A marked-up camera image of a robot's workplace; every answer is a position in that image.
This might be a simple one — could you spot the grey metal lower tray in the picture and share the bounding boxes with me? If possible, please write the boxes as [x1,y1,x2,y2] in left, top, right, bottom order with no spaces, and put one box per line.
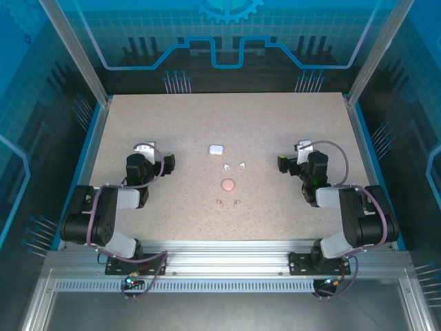
[20,268,441,331]

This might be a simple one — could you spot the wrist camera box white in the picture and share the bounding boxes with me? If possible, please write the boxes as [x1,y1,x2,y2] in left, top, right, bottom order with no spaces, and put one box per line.
[294,139,315,165]
[133,140,158,163]

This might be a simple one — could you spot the blue edged table side rail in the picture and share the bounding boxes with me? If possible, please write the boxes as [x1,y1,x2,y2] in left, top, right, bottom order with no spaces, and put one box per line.
[346,96,409,251]
[51,98,113,251]

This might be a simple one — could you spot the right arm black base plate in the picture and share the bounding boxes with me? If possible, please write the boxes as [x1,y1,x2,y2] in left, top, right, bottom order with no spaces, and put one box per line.
[288,252,352,276]

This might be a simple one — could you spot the aluminium frame post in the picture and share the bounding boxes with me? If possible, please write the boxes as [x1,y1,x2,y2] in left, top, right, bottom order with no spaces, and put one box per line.
[347,0,417,106]
[38,0,113,106]

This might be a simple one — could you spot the slotted grey cable duct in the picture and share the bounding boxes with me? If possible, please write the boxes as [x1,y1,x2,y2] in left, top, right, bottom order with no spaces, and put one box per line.
[54,279,316,293]

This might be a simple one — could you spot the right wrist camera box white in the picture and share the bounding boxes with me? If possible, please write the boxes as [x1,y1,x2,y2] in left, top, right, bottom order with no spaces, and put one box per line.
[294,139,315,165]

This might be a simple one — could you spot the aluminium mounting beam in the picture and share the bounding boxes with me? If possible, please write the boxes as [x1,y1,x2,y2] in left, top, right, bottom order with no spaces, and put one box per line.
[46,240,411,277]

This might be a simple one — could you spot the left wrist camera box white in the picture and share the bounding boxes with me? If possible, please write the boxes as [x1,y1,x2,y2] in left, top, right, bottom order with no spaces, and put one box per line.
[133,140,158,163]

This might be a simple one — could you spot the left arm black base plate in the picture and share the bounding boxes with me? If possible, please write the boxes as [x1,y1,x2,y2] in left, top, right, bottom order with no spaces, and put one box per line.
[105,253,169,276]

